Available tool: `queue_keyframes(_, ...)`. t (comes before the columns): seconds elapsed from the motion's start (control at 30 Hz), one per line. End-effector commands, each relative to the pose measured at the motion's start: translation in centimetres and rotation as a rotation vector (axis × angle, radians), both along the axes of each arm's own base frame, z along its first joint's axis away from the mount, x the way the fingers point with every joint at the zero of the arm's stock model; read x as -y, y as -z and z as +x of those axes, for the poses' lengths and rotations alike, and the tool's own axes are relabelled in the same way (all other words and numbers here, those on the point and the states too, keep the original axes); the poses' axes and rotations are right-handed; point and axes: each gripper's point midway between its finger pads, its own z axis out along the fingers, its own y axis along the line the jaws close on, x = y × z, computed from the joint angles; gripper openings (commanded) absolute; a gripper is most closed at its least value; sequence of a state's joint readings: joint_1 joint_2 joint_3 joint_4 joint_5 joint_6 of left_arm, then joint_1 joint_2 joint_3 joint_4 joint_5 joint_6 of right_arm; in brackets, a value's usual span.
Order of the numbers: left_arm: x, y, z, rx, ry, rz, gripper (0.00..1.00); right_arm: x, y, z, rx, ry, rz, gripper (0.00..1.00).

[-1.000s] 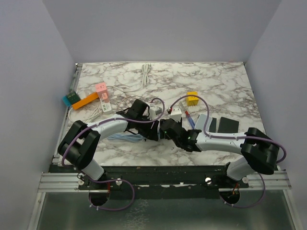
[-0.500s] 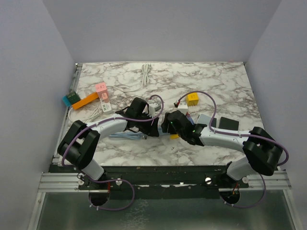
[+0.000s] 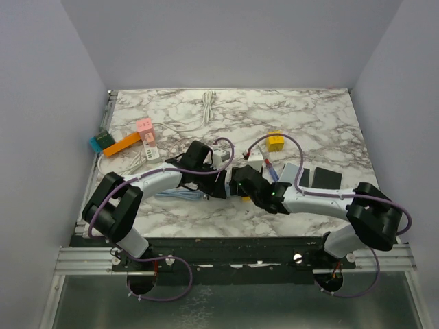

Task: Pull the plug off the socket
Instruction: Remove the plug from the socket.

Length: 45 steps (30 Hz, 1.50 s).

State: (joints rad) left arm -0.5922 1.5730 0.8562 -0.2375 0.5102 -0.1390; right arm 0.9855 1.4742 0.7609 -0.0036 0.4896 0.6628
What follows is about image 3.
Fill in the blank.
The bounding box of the white cable bundle left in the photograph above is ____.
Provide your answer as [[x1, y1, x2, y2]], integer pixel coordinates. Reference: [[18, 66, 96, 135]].
[[97, 150, 147, 183]]

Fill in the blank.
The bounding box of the teal blue plug block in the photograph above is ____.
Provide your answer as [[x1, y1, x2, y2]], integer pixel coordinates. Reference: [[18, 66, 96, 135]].
[[89, 130, 115, 153]]

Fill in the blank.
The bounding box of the white coiled cable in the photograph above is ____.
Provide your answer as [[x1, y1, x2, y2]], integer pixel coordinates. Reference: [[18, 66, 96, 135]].
[[152, 90, 218, 133]]

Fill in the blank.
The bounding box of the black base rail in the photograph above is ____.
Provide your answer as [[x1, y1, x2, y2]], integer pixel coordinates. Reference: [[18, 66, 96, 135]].
[[70, 234, 395, 286]]

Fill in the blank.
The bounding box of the yellow cube socket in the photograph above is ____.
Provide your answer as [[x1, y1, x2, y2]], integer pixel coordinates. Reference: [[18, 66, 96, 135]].
[[266, 131, 285, 152]]

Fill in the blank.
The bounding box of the blue red screwdriver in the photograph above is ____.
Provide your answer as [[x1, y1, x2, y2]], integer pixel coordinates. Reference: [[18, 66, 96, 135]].
[[259, 148, 279, 182]]

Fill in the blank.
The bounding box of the orange power strip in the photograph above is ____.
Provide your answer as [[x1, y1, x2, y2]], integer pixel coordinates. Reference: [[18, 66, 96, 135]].
[[103, 132, 141, 158]]

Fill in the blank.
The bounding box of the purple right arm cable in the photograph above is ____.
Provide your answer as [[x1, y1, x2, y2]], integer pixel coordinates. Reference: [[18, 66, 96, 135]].
[[244, 133, 412, 299]]

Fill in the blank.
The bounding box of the black block under box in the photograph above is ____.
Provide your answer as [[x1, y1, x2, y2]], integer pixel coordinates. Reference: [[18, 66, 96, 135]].
[[298, 168, 310, 187]]

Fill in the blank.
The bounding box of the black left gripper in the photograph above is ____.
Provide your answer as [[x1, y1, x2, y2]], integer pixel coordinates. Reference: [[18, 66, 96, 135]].
[[193, 161, 226, 197]]

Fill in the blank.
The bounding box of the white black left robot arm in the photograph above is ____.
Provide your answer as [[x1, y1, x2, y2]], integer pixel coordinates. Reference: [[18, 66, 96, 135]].
[[82, 141, 231, 271]]

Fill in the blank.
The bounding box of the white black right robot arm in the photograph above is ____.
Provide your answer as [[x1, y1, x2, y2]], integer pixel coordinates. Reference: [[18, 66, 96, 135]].
[[232, 165, 402, 268]]

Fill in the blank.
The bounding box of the white green usb charger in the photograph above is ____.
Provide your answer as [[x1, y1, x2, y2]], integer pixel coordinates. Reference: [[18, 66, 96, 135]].
[[143, 141, 161, 164]]

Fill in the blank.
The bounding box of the black flat block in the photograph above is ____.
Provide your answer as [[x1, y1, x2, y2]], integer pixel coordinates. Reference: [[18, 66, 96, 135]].
[[311, 167, 342, 189]]

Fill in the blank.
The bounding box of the light blue power strip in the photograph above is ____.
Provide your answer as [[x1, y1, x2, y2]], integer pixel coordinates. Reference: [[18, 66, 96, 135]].
[[225, 182, 231, 197]]

